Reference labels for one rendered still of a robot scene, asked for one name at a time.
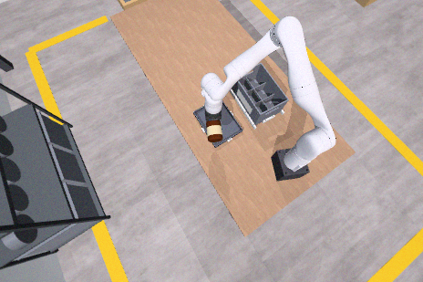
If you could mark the dark grey open-top crate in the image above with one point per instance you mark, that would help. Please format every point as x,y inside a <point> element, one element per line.
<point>259,94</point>

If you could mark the brown bottle with cream label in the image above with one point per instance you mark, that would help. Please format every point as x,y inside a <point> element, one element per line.
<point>214,130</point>

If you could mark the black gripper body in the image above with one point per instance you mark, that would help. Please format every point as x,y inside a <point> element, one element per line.
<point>212,114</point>

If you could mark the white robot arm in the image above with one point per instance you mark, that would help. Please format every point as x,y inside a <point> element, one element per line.
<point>288,34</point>

